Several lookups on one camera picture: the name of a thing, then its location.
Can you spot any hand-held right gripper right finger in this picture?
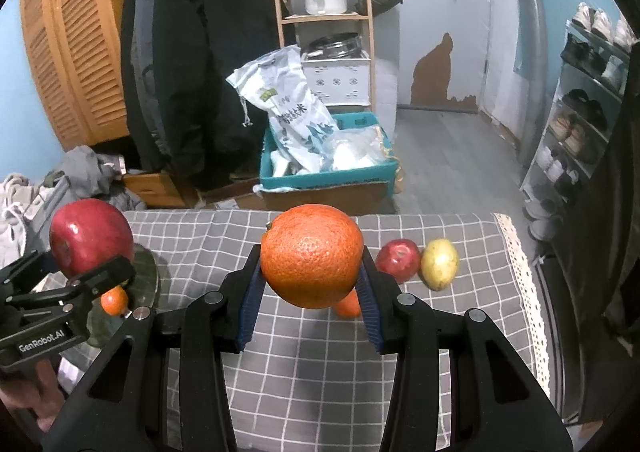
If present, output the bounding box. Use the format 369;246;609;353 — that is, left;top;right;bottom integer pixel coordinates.
355;247;575;452

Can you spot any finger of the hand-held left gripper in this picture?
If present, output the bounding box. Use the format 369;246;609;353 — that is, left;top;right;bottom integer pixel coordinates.
10;255;138;309
0;252;57;285

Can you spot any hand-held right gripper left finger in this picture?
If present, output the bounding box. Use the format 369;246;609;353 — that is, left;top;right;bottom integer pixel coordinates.
42;252;267;452

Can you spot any orange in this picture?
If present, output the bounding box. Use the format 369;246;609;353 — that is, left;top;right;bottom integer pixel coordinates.
260;204;364;310
334;288;362;319
100;286;130;317

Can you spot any green glass bowl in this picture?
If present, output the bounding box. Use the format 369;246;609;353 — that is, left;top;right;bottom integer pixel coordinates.
85;244;161;348

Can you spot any large red apple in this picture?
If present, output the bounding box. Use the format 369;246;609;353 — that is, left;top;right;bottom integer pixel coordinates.
49;198;136;279

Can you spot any small red apple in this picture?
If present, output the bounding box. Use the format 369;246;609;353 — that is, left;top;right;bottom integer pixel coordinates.
375;238;423;284

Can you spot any person's left hand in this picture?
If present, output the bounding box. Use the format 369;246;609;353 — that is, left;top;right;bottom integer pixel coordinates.
0;359;67;428

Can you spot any grey checked tablecloth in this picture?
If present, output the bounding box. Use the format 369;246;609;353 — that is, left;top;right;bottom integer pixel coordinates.
55;209;551;452

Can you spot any wooden drawer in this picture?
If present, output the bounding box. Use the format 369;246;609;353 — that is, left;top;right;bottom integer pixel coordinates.
122;171;202;209

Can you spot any grey clothes pile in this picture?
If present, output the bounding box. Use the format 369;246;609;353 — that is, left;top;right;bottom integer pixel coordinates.
42;146;149;213

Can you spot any small cardboard box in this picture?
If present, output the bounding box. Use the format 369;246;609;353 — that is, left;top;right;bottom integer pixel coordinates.
200;182;266;211

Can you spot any large brown cardboard box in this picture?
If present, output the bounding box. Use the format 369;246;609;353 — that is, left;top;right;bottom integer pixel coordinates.
252;177;396;216

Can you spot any teal plastic basket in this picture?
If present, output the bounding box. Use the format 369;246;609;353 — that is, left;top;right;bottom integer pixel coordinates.
259;113;401;192

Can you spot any clear plastic bag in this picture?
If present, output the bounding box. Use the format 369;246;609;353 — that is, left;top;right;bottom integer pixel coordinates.
331;127;390;171

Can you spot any black jacket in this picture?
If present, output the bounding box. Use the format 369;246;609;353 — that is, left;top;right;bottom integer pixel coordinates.
120;0;151;168

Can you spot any grey jacket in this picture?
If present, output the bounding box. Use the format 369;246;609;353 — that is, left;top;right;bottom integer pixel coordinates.
129;0;174;159

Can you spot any printed white rice bag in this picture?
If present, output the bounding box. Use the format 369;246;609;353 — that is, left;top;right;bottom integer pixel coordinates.
226;46;339;174

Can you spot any white perforated basket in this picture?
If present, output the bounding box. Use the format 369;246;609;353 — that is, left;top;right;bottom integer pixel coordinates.
300;51;372;107

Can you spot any wooden louvered wardrobe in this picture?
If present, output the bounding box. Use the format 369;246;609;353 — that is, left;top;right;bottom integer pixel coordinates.
20;0;157;153

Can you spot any black hooded coat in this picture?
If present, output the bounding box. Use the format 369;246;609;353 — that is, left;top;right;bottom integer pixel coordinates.
150;0;282;193

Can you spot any dark hanging cloth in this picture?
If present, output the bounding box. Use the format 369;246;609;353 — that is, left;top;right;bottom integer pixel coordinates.
575;29;640;426

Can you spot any steel pot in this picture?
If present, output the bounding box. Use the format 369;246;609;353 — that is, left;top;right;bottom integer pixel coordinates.
306;32;362;61

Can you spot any shoe rack with shoes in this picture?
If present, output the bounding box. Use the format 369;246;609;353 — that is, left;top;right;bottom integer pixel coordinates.
525;2;639;239

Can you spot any pale blue door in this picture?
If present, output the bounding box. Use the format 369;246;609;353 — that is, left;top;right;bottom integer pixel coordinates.
395;0;497;114

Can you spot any wooden shelf rack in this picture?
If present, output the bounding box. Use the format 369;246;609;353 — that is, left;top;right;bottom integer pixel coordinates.
266;0;377;108

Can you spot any white pot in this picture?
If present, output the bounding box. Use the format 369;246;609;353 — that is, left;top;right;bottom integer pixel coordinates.
302;0;360;16

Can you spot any silver pipe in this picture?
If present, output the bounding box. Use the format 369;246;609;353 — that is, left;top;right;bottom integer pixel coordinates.
504;0;552;159

